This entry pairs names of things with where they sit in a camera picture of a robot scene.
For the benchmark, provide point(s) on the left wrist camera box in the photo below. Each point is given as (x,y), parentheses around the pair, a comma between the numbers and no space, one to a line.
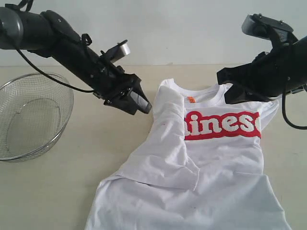
(114,54)

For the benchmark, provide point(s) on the round metal mesh basket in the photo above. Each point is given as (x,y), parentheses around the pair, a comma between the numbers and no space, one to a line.
(34,112)

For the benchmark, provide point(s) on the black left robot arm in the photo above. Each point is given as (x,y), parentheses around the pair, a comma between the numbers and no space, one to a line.
(50,36)

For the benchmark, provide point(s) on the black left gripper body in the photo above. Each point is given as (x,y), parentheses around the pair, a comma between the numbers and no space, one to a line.
(103,77)

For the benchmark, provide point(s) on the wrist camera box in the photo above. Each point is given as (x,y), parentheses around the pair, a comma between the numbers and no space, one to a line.
(277,31)
(114,54)

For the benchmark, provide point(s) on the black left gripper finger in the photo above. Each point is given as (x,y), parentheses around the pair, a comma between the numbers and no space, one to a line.
(123,102)
(138,103)

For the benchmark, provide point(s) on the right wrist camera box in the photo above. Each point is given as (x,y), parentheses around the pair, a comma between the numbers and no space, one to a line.
(277,31)

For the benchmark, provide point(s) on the white t-shirt red lettering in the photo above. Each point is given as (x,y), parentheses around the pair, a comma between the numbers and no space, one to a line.
(200,168)

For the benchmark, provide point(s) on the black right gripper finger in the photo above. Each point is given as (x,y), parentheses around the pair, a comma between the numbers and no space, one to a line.
(241,75)
(237,94)

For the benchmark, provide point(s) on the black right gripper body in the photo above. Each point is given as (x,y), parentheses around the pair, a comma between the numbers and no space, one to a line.
(267,77)

